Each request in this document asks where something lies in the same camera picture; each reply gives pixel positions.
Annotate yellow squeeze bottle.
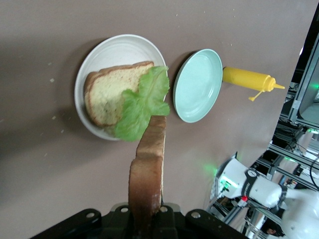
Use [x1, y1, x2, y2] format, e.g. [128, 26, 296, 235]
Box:
[222, 66, 286, 102]

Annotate dark crust bread slice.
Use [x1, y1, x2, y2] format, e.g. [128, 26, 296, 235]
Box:
[128, 116, 167, 232]

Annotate beige plate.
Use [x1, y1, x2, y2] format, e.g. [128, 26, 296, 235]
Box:
[74, 34, 167, 141]

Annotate light crust bread slice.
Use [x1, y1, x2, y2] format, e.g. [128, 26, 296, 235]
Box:
[84, 61, 155, 127]

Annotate mint green plate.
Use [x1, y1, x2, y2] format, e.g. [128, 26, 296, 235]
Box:
[172, 48, 224, 124]

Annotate aluminium rack structure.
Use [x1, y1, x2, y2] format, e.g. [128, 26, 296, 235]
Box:
[206, 0, 319, 239]

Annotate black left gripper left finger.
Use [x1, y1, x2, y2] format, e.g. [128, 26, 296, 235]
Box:
[32, 203, 135, 239]

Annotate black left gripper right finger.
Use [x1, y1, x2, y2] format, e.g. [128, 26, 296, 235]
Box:
[154, 203, 246, 239]

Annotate green lettuce leaf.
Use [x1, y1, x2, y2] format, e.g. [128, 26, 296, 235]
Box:
[114, 65, 171, 143]

